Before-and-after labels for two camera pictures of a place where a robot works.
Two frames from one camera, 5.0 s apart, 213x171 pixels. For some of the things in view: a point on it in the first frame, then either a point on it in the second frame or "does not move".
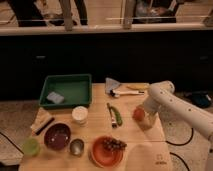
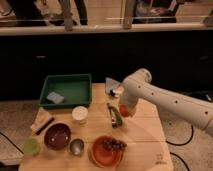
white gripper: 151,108 -> 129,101
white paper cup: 80,114 does not move
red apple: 139,113 -> 124,110
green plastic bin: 64,91 does not move
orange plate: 103,156 does not move
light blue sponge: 54,97 does not move
